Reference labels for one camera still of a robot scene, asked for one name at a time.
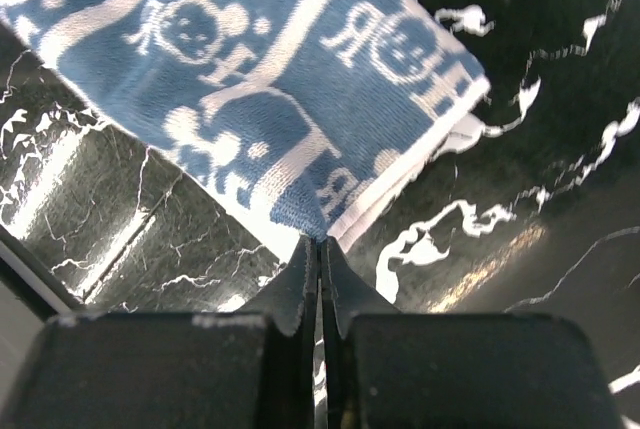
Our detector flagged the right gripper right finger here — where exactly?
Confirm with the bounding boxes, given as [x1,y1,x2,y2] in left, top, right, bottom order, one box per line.
[319,239,622,428]

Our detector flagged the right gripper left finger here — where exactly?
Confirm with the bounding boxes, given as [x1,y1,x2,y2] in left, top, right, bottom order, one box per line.
[1,238,318,428]

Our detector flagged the blue white patterned towel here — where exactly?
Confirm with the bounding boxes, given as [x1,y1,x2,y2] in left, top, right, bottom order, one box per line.
[1,0,490,260]

